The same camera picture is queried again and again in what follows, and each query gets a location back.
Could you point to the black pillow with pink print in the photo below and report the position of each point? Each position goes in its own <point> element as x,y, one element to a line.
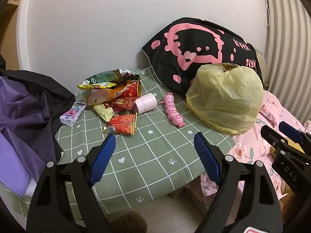
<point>194,36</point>

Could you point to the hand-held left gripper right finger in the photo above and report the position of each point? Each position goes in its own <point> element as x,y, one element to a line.
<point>206,155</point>

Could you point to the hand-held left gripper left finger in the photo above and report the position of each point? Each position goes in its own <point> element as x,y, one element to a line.
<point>102,160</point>

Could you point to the wooden shelf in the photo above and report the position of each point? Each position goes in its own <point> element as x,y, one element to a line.
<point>9,29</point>

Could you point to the red cookie packet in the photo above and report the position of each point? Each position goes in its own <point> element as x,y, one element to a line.
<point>124,103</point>

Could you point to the pink floral blanket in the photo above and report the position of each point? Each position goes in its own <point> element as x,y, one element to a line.
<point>245,148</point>

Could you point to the brown plush object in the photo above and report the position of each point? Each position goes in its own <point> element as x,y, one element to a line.
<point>128,223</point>

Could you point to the green snack wrapper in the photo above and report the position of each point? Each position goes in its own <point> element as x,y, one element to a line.
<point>104,76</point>

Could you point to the pale yellow snack bag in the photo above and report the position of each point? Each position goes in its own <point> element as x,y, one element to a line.
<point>104,112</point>

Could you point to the orange snack wrapper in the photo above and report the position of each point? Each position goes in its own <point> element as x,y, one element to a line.
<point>97,97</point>

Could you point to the purple garment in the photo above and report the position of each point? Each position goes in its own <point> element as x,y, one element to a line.
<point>19,116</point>

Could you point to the beige headboard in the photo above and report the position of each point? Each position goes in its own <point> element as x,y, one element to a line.
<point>262,65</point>

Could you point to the yellow plastic bag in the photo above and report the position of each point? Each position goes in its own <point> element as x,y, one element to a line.
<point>223,97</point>

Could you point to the green checked tablecloth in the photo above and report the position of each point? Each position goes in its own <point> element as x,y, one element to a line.
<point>145,155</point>

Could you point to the grey curtain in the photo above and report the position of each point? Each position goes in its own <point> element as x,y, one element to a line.
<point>286,53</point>

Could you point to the pink cylindrical container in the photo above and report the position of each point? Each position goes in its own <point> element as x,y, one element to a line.
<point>145,103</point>

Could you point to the black garment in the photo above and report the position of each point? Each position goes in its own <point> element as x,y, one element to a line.
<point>48,85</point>

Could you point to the red and gold carton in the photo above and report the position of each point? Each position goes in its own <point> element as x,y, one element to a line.
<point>121,123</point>

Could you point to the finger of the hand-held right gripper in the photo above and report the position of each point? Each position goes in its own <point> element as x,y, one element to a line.
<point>290,129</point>
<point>272,134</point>

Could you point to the pink purple tissue pack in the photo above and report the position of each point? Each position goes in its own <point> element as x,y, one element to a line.
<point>71,115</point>

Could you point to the bright yellow chip bag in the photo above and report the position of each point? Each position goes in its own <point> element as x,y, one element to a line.
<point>97,86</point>

